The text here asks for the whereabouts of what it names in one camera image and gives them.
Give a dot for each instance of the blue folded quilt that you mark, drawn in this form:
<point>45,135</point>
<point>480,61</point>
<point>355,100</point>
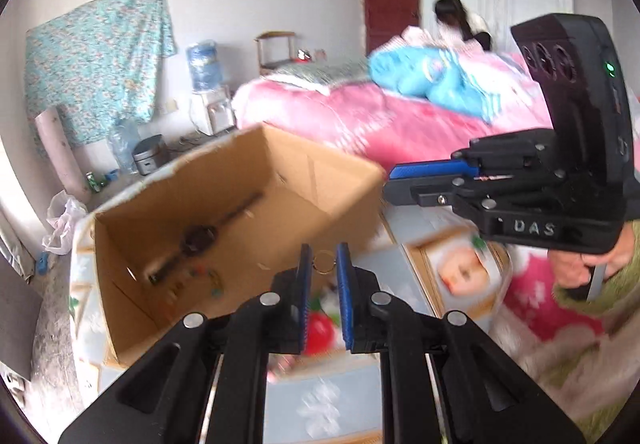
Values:
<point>435,75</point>

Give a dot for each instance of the clear empty water bottle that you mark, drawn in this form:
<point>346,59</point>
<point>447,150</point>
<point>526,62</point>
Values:
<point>122,140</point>

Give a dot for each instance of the right hand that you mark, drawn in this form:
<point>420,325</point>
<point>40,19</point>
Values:
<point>571,270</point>

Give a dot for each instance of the grey cabinet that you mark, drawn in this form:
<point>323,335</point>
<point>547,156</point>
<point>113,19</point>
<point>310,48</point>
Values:
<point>19,311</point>

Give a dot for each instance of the green fuzzy sleeve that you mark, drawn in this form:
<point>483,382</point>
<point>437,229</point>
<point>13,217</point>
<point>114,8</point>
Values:
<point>618,298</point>

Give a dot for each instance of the teal floral wall cloth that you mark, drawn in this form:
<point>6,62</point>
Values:
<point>98,64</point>

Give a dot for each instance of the blue water jug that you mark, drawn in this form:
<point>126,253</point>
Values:
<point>204,66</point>

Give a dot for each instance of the grey rice cooker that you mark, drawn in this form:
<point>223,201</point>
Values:
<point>150,154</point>

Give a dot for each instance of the wooden chair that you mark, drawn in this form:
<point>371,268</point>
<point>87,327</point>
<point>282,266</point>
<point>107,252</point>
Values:
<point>275,49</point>

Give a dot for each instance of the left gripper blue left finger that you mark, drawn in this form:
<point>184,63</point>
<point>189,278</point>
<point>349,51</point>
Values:
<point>205,380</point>

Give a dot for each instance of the fruit print tablecloth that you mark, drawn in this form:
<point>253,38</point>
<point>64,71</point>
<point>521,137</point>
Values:
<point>326,390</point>

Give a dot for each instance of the pink floral blanket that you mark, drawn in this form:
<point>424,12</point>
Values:
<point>388,128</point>

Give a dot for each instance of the black wrist watch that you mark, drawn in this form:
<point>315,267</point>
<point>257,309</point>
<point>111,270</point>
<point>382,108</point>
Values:
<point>197,239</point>

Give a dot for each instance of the brown cardboard box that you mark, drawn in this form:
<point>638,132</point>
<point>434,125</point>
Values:
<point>312,195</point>

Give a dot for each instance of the white water dispenser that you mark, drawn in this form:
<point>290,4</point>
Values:
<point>211,111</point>

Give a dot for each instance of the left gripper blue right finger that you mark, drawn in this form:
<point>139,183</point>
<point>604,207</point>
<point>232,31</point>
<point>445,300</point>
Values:
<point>443,379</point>

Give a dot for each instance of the white plastic bag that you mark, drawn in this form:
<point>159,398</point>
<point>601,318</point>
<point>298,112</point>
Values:
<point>63,215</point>

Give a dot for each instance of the person with black hair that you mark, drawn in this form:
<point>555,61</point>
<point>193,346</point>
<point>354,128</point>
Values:
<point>457,25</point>

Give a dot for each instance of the grey lace pillow cover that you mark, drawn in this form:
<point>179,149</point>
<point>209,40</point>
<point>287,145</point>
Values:
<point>322,77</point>

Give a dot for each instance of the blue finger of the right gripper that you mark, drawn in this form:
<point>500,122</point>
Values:
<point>426,191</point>
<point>424,169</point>

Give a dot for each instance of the pink rolled mat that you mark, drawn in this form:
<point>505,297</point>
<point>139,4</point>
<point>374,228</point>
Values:
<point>57,147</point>

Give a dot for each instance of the green can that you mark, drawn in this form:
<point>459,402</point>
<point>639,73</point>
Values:
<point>94,184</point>

